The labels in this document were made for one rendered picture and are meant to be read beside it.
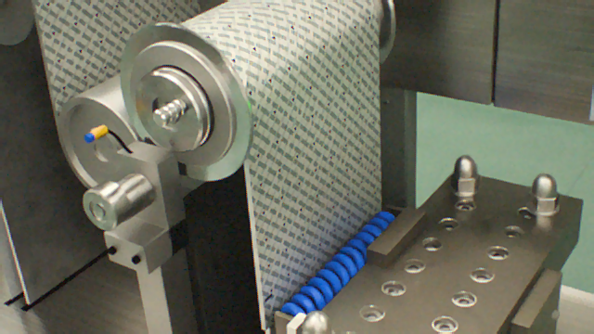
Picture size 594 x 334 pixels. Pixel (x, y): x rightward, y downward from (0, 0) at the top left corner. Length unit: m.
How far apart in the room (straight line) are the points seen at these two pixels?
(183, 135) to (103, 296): 0.44
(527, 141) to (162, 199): 2.73
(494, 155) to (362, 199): 2.37
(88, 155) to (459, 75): 0.42
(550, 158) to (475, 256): 2.40
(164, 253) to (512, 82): 0.42
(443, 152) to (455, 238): 2.37
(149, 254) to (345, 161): 0.23
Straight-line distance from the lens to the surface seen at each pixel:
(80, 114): 0.85
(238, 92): 0.68
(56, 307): 1.11
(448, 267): 0.87
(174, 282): 0.81
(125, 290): 1.10
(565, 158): 3.29
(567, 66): 0.91
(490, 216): 0.97
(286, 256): 0.81
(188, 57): 0.69
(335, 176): 0.85
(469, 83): 0.96
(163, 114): 0.68
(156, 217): 0.77
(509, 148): 3.33
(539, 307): 0.85
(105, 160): 0.84
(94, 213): 0.74
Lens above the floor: 1.54
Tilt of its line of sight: 29 degrees down
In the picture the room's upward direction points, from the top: 4 degrees counter-clockwise
